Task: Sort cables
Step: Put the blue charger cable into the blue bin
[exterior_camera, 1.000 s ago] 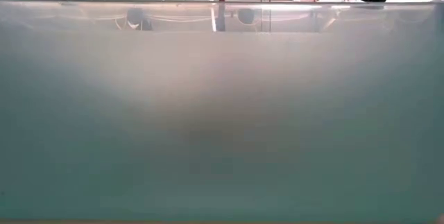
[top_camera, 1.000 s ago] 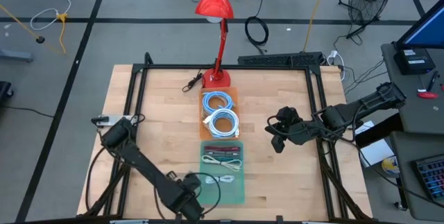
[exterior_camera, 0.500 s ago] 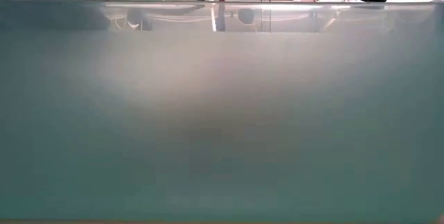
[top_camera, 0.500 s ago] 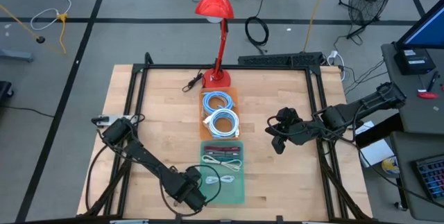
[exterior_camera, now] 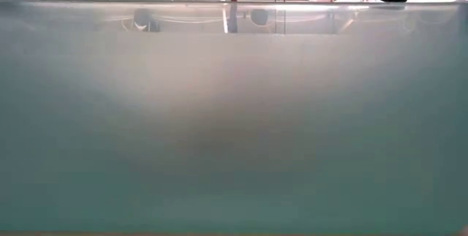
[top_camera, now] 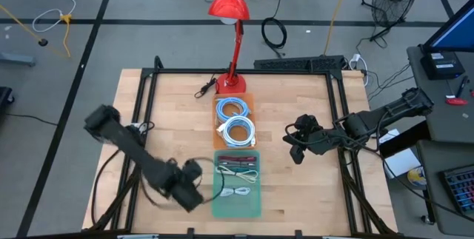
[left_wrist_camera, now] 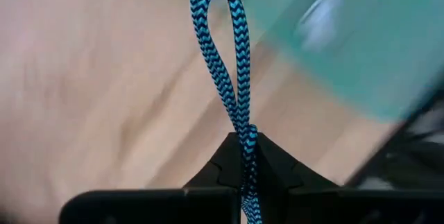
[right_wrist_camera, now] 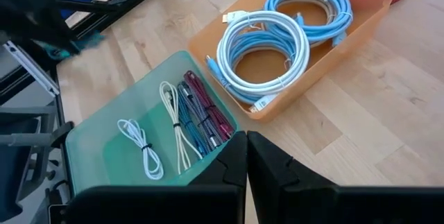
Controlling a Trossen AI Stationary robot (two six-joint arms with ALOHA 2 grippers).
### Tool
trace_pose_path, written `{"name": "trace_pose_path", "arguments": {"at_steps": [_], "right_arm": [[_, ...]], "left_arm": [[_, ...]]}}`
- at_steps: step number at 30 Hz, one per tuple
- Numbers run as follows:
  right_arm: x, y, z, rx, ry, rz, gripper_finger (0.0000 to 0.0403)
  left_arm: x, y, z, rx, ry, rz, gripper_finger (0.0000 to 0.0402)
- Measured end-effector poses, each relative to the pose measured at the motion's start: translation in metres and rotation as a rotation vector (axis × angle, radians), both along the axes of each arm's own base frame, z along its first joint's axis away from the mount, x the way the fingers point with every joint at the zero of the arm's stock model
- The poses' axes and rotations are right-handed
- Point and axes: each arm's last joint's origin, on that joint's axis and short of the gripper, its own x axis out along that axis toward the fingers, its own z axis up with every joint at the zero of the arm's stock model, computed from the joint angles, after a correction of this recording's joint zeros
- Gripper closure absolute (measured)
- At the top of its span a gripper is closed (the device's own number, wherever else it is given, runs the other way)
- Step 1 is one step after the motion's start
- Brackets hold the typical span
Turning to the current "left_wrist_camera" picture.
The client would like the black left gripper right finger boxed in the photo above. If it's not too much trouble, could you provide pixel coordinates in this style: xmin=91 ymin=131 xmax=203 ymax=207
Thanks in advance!
xmin=257 ymin=132 xmax=444 ymax=224

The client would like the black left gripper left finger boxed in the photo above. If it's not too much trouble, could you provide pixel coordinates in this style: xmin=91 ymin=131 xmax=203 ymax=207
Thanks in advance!
xmin=58 ymin=132 xmax=244 ymax=224

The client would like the green translucent plastic tray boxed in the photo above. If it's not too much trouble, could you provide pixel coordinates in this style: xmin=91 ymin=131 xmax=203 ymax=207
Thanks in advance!
xmin=241 ymin=0 xmax=444 ymax=123

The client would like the blue black braided cable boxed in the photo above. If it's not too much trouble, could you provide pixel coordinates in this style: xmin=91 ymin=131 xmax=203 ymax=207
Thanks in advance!
xmin=189 ymin=0 xmax=265 ymax=224

